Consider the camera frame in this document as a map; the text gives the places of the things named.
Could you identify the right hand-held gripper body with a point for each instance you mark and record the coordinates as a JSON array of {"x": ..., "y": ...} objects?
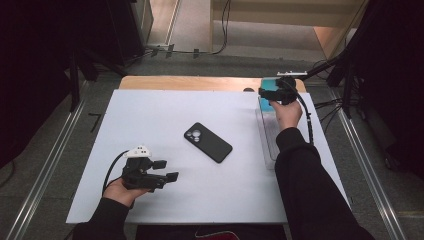
[{"x": 286, "y": 91}]

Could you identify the aluminium floor rail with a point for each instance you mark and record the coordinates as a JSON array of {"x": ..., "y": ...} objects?
[
  {"x": 50, "y": 163},
  {"x": 366, "y": 163}
]

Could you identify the black curtain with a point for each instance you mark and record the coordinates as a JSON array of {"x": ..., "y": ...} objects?
[
  {"x": 33, "y": 66},
  {"x": 393, "y": 83}
]

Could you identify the beige wooden cabinet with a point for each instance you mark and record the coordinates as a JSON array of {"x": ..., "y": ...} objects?
[{"x": 283, "y": 13}]

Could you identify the red cloth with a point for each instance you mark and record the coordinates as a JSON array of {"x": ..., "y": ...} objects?
[{"x": 220, "y": 236}]

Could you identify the white table board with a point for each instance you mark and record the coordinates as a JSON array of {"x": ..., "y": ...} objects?
[{"x": 150, "y": 113}]

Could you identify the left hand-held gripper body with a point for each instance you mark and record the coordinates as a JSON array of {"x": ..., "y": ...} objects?
[{"x": 138, "y": 173}]

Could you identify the black tripod stand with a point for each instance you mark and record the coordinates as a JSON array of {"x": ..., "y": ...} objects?
[{"x": 346, "y": 83}]

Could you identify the black phone case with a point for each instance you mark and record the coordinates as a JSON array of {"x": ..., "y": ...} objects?
[{"x": 208, "y": 142}]

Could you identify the black metal stand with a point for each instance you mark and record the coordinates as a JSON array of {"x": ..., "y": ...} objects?
[{"x": 74, "y": 86}]

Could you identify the person's left hand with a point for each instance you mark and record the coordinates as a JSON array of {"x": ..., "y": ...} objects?
[{"x": 121, "y": 195}]

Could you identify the clear plastic tray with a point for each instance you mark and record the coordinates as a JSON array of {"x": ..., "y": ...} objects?
[{"x": 266, "y": 140}]

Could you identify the person's right hand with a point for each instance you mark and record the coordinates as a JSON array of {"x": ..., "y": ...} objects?
[{"x": 288, "y": 115}]

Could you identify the wooden table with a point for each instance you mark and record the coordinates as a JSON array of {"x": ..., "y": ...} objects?
[{"x": 200, "y": 83}]

